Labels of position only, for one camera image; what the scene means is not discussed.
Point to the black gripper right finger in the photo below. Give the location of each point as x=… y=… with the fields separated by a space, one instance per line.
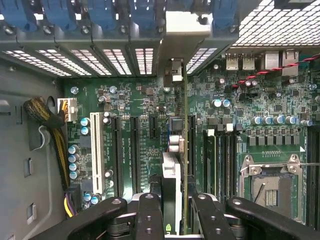
x=212 y=220

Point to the silver USB port block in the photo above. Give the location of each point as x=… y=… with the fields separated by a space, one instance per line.
x=248 y=62
x=233 y=62

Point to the long black expansion slot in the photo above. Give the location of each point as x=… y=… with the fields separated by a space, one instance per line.
x=135 y=155
x=192 y=145
x=117 y=155

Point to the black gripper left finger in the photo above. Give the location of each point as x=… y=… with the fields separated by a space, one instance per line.
x=150 y=220

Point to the open black silver PC case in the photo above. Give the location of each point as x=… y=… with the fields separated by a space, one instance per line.
x=25 y=140

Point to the thin metal locking lever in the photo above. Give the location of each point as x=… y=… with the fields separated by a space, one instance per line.
x=310 y=164

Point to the short black expansion slot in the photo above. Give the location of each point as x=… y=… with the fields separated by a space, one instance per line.
x=153 y=127

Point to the CPU socket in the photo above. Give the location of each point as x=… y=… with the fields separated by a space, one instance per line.
x=272 y=190

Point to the white expansion slot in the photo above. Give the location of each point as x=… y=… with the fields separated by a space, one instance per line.
x=97 y=150

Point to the black RAM slot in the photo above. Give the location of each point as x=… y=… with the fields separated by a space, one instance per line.
x=220 y=162
x=233 y=162
x=311 y=175
x=227 y=162
x=317 y=175

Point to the silver network port block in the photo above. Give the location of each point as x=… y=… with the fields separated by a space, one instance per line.
x=271 y=60

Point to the blue card retainer latch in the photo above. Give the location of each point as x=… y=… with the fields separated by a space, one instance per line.
x=59 y=12
x=225 y=12
x=102 y=12
x=12 y=12
x=143 y=12

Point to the green motherboard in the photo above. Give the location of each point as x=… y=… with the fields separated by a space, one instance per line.
x=282 y=100

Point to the silver tall port block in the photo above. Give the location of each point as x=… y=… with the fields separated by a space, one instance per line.
x=290 y=62

